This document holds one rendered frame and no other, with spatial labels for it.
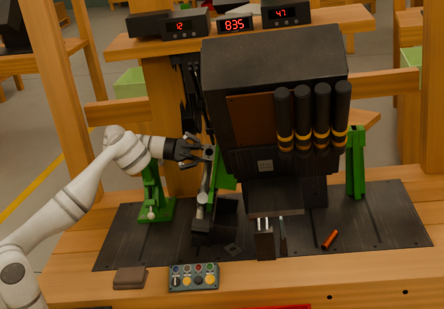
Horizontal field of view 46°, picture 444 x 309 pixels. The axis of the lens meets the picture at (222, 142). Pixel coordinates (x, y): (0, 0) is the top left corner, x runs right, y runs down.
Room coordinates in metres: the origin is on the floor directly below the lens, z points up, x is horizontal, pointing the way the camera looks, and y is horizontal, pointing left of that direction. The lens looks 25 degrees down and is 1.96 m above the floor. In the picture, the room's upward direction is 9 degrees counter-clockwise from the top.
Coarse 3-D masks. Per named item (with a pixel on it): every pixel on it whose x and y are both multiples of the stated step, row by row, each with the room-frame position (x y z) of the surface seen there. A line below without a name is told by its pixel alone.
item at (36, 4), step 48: (48, 0) 1.95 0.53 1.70; (144, 0) 1.86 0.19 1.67; (432, 0) 1.74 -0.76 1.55; (48, 48) 1.90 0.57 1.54; (432, 48) 1.74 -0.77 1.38; (48, 96) 1.91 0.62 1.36; (432, 96) 1.74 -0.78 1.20; (432, 144) 1.74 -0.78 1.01; (96, 192) 1.90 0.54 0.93; (192, 192) 1.85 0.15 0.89
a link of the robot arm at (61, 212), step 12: (60, 192) 1.22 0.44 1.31; (48, 204) 1.20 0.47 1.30; (60, 204) 1.19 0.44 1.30; (72, 204) 1.19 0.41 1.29; (36, 216) 1.19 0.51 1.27; (48, 216) 1.18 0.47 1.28; (60, 216) 1.17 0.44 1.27; (72, 216) 1.18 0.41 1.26; (24, 228) 1.18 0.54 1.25; (36, 228) 1.17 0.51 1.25; (48, 228) 1.17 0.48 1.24; (60, 228) 1.18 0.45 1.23; (12, 240) 1.16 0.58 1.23; (24, 240) 1.17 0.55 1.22; (36, 240) 1.18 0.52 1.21; (24, 252) 1.17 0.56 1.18
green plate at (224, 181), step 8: (216, 144) 1.46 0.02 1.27; (216, 152) 1.46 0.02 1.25; (216, 160) 1.46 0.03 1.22; (216, 168) 1.46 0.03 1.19; (224, 168) 1.47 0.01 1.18; (216, 176) 1.47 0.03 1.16; (224, 176) 1.47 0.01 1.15; (232, 176) 1.47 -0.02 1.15; (216, 184) 1.47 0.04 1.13; (224, 184) 1.47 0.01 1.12; (232, 184) 1.47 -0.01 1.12
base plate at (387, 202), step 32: (384, 192) 1.63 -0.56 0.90; (128, 224) 1.67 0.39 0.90; (160, 224) 1.64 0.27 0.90; (224, 224) 1.58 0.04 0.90; (256, 224) 1.55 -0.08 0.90; (288, 224) 1.52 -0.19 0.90; (320, 224) 1.49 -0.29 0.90; (352, 224) 1.46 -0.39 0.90; (384, 224) 1.44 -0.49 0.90; (416, 224) 1.41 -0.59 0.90; (128, 256) 1.47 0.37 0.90; (160, 256) 1.45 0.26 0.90; (192, 256) 1.42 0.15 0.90; (224, 256) 1.40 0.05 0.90; (256, 256) 1.37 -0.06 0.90; (288, 256) 1.35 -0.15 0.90
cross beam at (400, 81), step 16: (352, 80) 1.86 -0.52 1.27; (368, 80) 1.85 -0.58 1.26; (384, 80) 1.85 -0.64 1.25; (400, 80) 1.84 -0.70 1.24; (416, 80) 1.83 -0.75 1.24; (144, 96) 2.00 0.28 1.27; (352, 96) 1.86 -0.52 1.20; (368, 96) 1.85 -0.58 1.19; (96, 112) 1.98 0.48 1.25; (112, 112) 1.97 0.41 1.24; (128, 112) 1.96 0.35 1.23; (144, 112) 1.96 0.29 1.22
